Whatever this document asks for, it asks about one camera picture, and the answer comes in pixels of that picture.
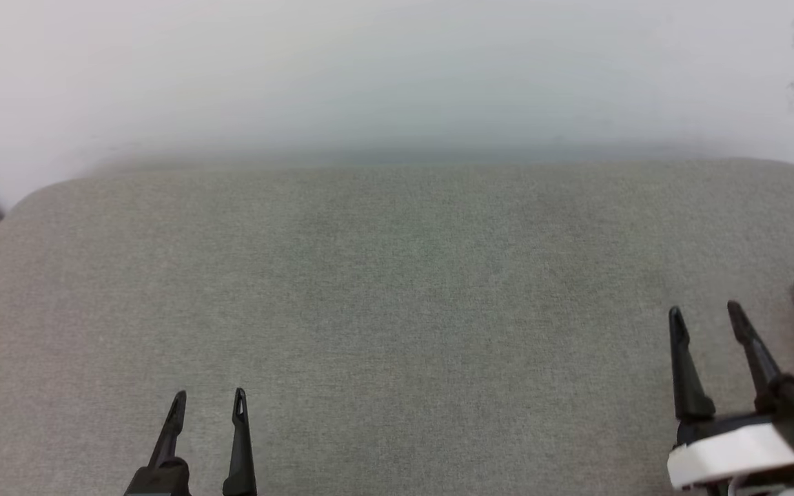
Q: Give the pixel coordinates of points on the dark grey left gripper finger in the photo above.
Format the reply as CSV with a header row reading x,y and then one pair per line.
x,y
163,468
240,455

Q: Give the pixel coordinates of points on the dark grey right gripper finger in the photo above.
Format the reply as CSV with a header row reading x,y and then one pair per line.
x,y
688,386
759,358

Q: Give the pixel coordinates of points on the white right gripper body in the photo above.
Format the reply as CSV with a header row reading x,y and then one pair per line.
x,y
741,451

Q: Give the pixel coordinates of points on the grey fabric sofa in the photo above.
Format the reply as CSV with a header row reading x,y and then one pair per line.
x,y
397,310

